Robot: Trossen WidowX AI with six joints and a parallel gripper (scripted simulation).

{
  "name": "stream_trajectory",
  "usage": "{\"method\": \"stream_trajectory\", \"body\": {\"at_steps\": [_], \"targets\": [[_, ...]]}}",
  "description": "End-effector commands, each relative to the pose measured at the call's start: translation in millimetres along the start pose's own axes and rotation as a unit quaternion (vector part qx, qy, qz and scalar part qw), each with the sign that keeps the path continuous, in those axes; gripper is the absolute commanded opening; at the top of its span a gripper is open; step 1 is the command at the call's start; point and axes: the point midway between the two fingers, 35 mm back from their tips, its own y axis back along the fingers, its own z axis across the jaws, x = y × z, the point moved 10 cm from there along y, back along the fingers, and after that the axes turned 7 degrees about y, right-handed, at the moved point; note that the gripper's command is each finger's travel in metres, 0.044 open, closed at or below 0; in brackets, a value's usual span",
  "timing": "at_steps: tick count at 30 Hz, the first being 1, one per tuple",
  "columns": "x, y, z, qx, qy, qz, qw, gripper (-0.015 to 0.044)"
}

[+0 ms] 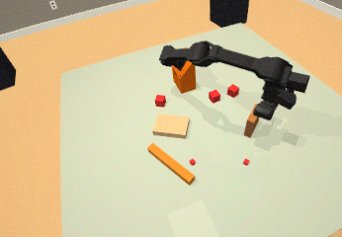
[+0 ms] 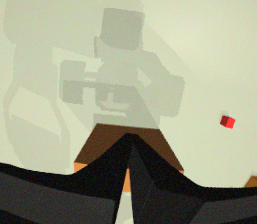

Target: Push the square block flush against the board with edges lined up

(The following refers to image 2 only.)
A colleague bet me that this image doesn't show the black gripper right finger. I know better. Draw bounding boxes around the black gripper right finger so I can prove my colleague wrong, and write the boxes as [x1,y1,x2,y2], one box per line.
[128,134,257,224]

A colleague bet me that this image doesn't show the red square block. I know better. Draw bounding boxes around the red square block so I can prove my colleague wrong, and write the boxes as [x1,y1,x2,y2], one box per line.
[220,114,235,128]

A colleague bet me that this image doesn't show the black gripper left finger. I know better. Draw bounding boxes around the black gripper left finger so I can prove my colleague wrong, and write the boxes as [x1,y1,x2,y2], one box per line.
[0,133,132,224]

